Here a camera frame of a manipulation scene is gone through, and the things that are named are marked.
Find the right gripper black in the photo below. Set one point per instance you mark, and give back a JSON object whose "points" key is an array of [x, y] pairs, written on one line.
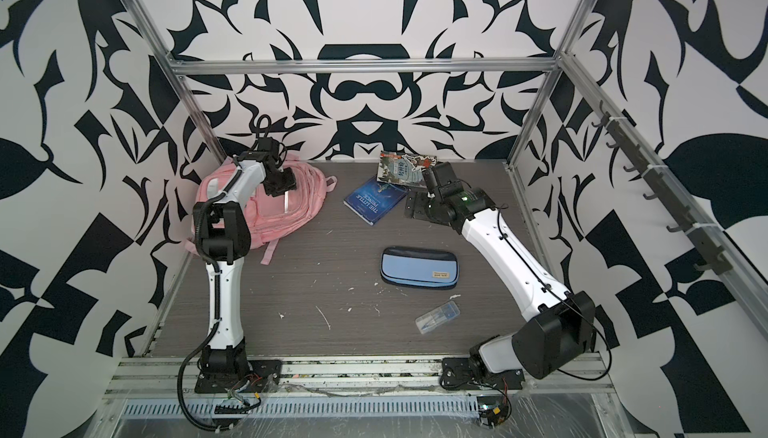
{"points": [[420, 198]]}

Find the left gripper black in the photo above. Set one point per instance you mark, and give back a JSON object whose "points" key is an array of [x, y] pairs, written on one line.
{"points": [[273, 190]]}

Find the illustrated Chinese story book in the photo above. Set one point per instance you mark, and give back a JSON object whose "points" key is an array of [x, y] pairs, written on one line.
{"points": [[404, 169]]}

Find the pink student backpack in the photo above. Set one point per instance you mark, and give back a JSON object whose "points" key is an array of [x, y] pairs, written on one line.
{"points": [[271, 218]]}

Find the blue pencil case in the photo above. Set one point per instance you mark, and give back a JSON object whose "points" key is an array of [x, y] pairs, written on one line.
{"points": [[419, 267]]}

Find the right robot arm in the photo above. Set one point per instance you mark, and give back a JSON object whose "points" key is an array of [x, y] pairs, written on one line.
{"points": [[559, 324]]}

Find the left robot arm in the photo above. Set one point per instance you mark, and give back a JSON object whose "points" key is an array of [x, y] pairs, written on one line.
{"points": [[222, 239]]}

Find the blue Little Prince book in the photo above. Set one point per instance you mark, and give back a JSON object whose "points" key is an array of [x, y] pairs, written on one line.
{"points": [[374, 199]]}

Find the clear plastic ruler box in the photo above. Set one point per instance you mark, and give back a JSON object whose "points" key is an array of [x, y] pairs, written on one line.
{"points": [[437, 317]]}

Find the small green circuit board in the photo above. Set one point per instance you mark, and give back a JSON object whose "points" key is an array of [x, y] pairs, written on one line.
{"points": [[492, 415]]}

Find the grey hook rack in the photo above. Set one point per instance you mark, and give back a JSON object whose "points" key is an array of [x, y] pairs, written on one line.
{"points": [[666, 188]]}

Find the aluminium frame crossbar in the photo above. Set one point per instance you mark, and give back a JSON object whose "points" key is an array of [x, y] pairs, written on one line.
{"points": [[369, 66]]}

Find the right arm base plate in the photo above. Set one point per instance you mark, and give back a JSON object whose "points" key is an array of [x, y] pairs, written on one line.
{"points": [[468, 373]]}

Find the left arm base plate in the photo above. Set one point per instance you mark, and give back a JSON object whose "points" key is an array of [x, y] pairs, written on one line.
{"points": [[261, 375]]}

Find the white vented cable duct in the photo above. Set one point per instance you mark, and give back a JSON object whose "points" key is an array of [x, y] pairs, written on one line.
{"points": [[462, 406]]}

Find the aluminium front rail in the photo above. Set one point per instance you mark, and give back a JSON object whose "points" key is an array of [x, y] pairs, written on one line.
{"points": [[340, 376]]}

